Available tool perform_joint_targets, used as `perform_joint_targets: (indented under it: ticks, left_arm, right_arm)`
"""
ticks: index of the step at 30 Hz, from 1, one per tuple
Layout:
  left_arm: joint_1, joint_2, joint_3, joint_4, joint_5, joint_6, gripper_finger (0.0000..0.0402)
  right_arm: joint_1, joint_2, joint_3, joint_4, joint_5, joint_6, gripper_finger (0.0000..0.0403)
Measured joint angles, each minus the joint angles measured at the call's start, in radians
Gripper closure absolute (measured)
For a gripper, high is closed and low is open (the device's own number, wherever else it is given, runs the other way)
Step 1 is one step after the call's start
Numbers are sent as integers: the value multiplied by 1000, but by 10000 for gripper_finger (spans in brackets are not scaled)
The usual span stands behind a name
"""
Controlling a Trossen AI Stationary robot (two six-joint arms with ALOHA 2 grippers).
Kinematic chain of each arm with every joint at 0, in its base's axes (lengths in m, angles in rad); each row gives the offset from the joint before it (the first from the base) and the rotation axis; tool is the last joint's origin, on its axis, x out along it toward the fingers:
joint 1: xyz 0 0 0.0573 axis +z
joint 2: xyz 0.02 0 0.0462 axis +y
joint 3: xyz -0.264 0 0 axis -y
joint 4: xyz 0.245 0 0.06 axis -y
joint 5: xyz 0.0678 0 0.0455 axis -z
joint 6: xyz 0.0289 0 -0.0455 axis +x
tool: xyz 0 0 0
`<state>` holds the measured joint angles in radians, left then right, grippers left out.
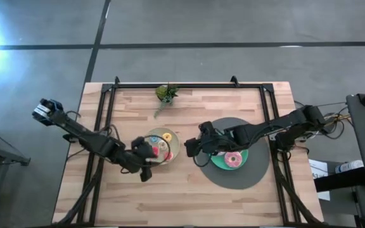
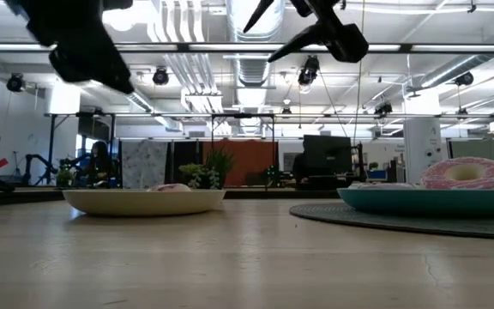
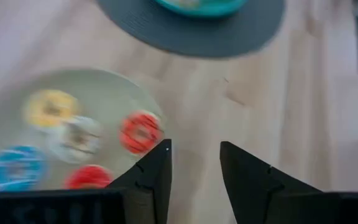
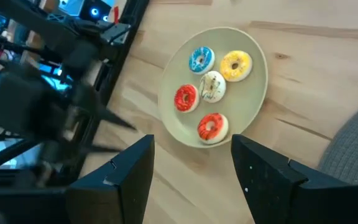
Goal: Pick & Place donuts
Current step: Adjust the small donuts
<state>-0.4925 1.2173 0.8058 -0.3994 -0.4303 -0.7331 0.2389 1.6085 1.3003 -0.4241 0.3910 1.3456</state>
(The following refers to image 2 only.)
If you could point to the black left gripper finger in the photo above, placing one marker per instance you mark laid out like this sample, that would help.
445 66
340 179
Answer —
92 68

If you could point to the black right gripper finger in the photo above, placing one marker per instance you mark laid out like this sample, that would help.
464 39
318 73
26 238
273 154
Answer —
303 40
257 15

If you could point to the lilac frosted donut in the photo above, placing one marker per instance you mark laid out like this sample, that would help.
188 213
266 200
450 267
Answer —
170 187

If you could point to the black background robot arm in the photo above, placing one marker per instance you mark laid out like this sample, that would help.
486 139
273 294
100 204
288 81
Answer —
37 165

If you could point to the person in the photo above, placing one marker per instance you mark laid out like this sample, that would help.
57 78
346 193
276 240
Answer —
98 165

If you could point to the white patterned curtain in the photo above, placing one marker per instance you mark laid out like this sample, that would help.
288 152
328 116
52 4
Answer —
144 165

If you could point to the small potted plant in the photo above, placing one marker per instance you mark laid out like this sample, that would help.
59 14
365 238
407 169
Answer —
64 177

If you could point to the black computer monitor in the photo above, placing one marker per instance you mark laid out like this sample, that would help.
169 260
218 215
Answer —
326 154

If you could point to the white building column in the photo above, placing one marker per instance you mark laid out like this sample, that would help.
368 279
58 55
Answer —
420 146

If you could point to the orange partition panel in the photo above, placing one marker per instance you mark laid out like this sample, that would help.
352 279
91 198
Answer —
247 159

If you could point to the cream round plate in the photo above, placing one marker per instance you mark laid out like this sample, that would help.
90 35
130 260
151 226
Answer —
144 204

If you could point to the pale green succulent plant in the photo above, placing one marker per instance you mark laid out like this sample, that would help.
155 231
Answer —
195 173

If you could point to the dark spiky potted plant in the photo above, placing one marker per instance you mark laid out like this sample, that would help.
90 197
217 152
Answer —
221 165

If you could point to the grey round placemat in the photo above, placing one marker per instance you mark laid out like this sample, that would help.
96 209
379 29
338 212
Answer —
358 216

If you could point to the teal round plate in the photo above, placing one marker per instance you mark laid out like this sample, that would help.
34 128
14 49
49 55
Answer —
427 204

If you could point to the green partition panel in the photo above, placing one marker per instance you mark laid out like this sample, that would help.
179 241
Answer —
487 156

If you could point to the black hanging camera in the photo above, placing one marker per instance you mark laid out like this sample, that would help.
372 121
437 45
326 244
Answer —
308 73
464 79
15 83
160 76

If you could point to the silver ventilation duct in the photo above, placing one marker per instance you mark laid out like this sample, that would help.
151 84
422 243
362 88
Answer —
253 68

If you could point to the black background scaffold frame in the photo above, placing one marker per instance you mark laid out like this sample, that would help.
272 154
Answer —
242 116

